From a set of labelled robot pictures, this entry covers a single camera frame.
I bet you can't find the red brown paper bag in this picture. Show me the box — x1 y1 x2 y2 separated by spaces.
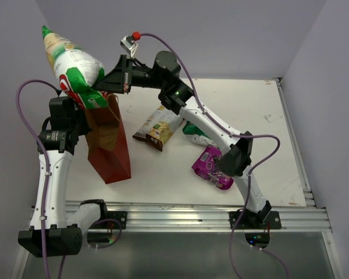
85 94 131 184

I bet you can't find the aluminium rail frame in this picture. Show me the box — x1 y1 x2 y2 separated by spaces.
30 77 334 233

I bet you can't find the purple cable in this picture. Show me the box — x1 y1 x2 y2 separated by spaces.
141 32 289 279
16 80 67 279

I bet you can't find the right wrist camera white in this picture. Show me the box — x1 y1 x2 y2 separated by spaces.
120 31 141 59

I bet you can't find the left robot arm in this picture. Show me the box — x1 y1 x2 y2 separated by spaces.
18 96 109 258

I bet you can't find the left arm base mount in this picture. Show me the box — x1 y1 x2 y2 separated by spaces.
99 211 128 231

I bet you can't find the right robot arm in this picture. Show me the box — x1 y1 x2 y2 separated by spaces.
93 51 272 228

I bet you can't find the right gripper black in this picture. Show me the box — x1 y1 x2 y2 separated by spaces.
93 55 166 94

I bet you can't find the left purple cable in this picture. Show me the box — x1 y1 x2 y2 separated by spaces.
16 80 67 279

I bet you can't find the dark green snack bag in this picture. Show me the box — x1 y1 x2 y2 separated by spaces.
182 121 215 146

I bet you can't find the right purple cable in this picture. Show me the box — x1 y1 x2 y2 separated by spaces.
141 32 289 279

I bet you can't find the green white chips bag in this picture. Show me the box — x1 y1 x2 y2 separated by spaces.
42 26 108 109

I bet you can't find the purple candy bag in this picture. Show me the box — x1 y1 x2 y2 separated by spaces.
191 145 234 191

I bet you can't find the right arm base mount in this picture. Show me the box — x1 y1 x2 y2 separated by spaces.
236 210 282 230

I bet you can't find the brown yellow chips bag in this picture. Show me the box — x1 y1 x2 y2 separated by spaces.
132 105 184 152

